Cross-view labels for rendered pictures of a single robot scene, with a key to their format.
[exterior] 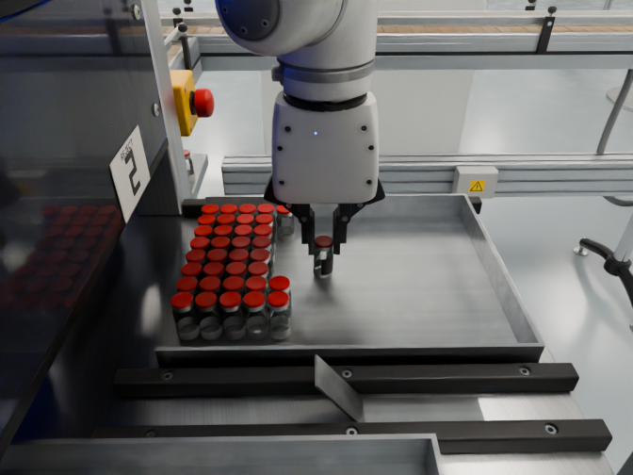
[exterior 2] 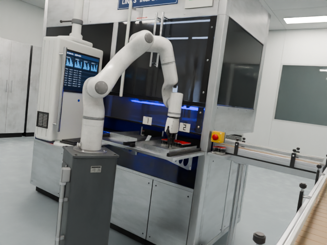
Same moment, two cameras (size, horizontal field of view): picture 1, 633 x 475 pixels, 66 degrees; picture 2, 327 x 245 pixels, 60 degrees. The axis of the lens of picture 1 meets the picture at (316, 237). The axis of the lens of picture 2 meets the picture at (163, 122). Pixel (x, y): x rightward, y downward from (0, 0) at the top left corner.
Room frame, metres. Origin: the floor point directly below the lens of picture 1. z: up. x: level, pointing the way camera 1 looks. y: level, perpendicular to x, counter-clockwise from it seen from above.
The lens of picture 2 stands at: (1.43, -1.55, 1.21)
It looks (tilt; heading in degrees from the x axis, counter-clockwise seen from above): 5 degrees down; 125
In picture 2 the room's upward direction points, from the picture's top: 7 degrees clockwise
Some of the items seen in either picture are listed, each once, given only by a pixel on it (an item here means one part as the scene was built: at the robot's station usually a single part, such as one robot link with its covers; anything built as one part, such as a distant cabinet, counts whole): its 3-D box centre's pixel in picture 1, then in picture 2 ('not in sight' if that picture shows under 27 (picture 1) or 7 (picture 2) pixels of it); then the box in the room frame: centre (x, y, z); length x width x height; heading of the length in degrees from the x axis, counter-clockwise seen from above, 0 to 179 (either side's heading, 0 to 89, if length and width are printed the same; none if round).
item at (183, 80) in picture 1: (167, 103); (218, 136); (0.66, 0.21, 0.99); 0.08 x 0.07 x 0.07; 91
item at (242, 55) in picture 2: not in sight; (242, 70); (0.59, 0.67, 1.50); 0.85 x 0.01 x 0.59; 91
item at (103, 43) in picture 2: not in sight; (91, 57); (-0.66, 0.17, 1.50); 0.49 x 0.01 x 0.59; 1
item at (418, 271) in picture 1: (341, 269); (167, 146); (0.42, -0.03, 0.90); 0.34 x 0.26 x 0.04; 91
